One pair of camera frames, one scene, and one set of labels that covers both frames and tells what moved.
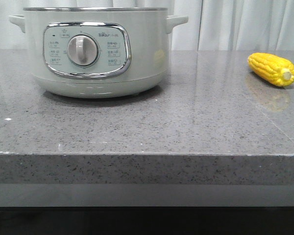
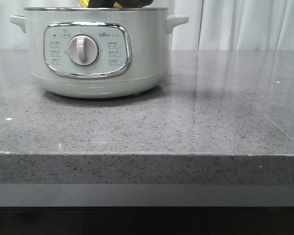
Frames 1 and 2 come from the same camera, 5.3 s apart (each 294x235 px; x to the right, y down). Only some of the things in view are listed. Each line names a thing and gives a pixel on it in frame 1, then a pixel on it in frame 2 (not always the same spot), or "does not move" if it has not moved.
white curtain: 211,25 does not move
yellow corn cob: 275,70 -> 84,4
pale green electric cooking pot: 98,53 does not move
